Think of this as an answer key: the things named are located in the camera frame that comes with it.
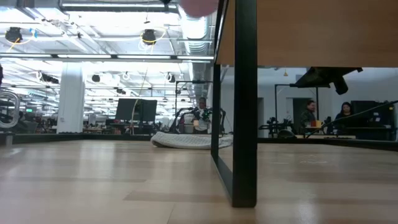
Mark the large black background screen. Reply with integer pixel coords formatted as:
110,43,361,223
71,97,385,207
350,100,396,129

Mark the black background monitor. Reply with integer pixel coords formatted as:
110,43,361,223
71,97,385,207
141,99,158,123
114,98,141,121

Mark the clear glass cup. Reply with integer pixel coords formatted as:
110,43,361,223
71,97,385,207
0,89,21,147

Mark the person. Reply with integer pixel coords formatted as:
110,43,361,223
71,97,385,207
192,96,214,134
334,101,355,126
300,100,318,129

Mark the white building column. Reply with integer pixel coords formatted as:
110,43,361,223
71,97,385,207
57,62,86,134

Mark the grey folded cloth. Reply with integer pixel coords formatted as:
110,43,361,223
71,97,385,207
150,131,234,151

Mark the silver ventilation duct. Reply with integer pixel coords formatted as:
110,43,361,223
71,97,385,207
180,14,215,55

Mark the pink mug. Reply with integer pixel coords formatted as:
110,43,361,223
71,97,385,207
179,0,220,19

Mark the black slanted bar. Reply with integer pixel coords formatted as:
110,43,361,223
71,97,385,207
304,100,398,139

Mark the wooden shelf with black legs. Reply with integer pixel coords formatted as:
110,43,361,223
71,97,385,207
210,0,398,208

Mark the black background robot rig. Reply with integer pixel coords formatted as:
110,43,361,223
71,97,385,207
259,116,297,139
169,107,227,135

